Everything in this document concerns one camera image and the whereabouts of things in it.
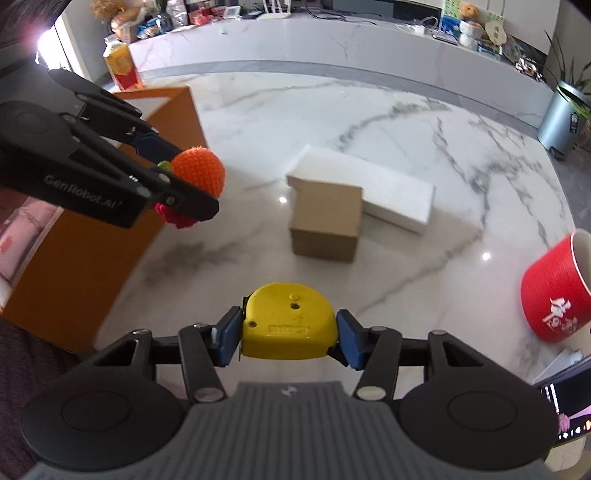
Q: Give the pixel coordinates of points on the yellow and red carton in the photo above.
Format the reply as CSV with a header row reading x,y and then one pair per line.
x,y
122,67

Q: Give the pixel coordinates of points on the light pink plush pouch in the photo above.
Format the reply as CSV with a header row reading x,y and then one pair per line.
x,y
27,235

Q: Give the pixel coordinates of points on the grey trash can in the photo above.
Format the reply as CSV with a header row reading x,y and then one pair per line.
x,y
558,122

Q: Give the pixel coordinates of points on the dried flower bunch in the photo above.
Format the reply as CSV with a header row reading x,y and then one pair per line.
x,y
105,7

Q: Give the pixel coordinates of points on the brown cardboard box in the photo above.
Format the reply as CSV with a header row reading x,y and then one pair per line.
x,y
325,217

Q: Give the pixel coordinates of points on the green potted plant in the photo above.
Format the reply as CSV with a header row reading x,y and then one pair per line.
x,y
567,64

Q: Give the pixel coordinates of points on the white router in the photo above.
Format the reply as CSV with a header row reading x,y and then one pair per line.
x,y
274,10

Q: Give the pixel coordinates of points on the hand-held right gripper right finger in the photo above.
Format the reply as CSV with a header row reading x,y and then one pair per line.
x,y
348,336

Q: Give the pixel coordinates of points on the orange crochet toy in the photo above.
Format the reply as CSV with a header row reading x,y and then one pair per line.
x,y
201,170

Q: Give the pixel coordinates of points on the yellow tape measure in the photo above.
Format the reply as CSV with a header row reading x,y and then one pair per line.
x,y
288,323

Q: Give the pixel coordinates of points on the red cup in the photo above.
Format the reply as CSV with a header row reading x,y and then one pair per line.
x,y
554,290

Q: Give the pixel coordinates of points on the smartphone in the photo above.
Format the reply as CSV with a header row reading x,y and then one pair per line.
x,y
570,406

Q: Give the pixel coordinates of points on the white flat box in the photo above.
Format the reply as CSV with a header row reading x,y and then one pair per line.
x,y
397,194

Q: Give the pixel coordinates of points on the orange cardboard box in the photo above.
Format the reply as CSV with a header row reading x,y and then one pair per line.
x,y
92,267

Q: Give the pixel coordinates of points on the teddy bear picture box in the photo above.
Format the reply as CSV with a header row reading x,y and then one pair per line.
x,y
464,14

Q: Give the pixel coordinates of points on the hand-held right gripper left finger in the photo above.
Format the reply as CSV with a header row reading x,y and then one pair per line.
x,y
228,333

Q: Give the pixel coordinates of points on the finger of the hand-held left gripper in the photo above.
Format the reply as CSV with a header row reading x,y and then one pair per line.
x,y
194,203
111,113

